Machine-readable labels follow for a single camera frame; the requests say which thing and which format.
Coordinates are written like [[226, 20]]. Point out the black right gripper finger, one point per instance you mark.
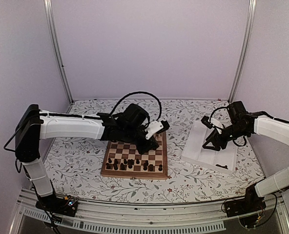
[[213, 138], [215, 148]]

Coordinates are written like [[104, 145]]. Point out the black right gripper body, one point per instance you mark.
[[237, 133]]

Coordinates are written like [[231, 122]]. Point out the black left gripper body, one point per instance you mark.
[[132, 136]]

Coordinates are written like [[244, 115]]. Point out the wooden chess board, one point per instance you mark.
[[121, 151]]

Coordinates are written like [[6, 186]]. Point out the dark wooden king piece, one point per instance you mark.
[[130, 165]]

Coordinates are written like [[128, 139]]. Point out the dark chess piece corner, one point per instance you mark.
[[109, 164]]

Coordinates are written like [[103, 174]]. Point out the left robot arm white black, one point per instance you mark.
[[36, 125]]

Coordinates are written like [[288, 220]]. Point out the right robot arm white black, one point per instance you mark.
[[262, 124]]

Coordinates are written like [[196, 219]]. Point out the floral patterned table mat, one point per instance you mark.
[[74, 164]]

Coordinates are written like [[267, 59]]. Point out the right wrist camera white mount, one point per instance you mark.
[[212, 123]]

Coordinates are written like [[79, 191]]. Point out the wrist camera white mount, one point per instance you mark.
[[156, 127], [212, 123]]

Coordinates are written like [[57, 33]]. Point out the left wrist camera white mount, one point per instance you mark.
[[156, 127]]

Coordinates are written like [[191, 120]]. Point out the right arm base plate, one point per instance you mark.
[[253, 211]]

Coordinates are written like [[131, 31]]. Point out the front aluminium rail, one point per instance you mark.
[[96, 216]]

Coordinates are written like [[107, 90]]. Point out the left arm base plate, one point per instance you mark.
[[64, 206]]

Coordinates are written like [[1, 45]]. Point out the right aluminium frame post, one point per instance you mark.
[[244, 49]]

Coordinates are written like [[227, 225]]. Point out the aluminium frame post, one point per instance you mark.
[[244, 49], [54, 38]]

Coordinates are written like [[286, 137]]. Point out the left aluminium frame post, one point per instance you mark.
[[54, 38]]

